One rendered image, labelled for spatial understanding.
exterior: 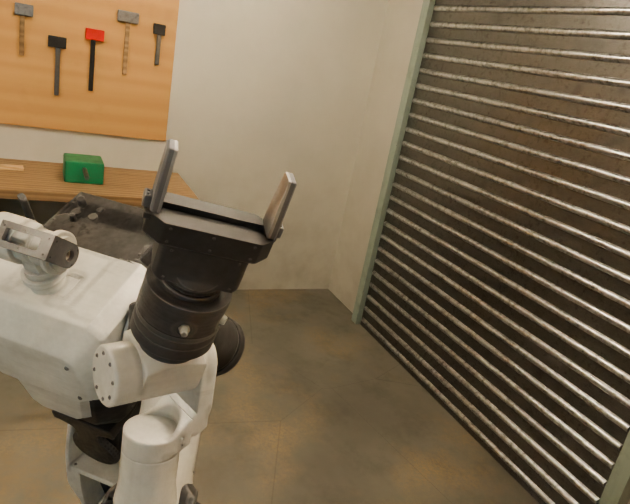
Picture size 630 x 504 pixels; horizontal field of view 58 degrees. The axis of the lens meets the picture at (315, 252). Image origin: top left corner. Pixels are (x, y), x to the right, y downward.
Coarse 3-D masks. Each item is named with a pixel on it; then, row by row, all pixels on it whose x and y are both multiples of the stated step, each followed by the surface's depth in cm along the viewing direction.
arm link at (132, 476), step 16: (128, 464) 63; (144, 464) 62; (160, 464) 63; (176, 464) 65; (128, 480) 63; (144, 480) 63; (160, 480) 64; (128, 496) 64; (144, 496) 63; (160, 496) 64; (176, 496) 67
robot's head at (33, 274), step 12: (0, 216) 80; (12, 216) 80; (36, 228) 79; (12, 240) 79; (24, 240) 78; (36, 240) 78; (0, 252) 79; (12, 252) 79; (24, 264) 82; (36, 264) 80; (24, 276) 83; (36, 276) 82; (48, 276) 83; (60, 276) 84
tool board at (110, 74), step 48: (0, 0) 301; (48, 0) 310; (96, 0) 319; (144, 0) 329; (0, 48) 309; (48, 48) 318; (96, 48) 328; (144, 48) 338; (0, 96) 317; (48, 96) 327; (96, 96) 337; (144, 96) 348
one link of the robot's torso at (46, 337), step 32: (64, 224) 96; (96, 224) 96; (128, 224) 97; (96, 256) 91; (128, 256) 91; (0, 288) 85; (32, 288) 83; (64, 288) 86; (96, 288) 86; (128, 288) 87; (0, 320) 84; (32, 320) 83; (64, 320) 82; (96, 320) 82; (128, 320) 85; (0, 352) 87; (32, 352) 83; (64, 352) 81; (32, 384) 94; (64, 384) 87; (96, 416) 96
